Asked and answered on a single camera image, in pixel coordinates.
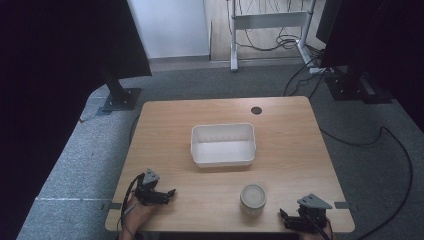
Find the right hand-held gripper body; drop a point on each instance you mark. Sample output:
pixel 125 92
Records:
pixel 311 213

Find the white desk frame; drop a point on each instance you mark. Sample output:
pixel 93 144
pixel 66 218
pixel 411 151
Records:
pixel 266 20

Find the white plastic bin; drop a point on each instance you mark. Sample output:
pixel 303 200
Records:
pixel 222 151

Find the white power strip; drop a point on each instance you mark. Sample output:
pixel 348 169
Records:
pixel 316 70

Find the grey tape strip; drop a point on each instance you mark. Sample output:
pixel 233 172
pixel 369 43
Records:
pixel 341 205
pixel 113 206

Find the black metal stand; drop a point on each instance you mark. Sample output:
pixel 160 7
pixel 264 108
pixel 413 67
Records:
pixel 116 90

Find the black table grommet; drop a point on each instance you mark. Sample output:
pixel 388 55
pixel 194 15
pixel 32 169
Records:
pixel 256 110

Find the black stand base plate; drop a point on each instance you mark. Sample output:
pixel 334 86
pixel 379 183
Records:
pixel 353 88

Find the black curtain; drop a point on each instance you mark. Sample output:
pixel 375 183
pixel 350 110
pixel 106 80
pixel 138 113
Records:
pixel 50 83
pixel 383 40

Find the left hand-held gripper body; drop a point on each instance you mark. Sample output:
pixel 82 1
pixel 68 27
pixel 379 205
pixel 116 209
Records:
pixel 146 190

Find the person's right hand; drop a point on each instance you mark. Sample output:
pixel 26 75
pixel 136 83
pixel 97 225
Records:
pixel 313 236

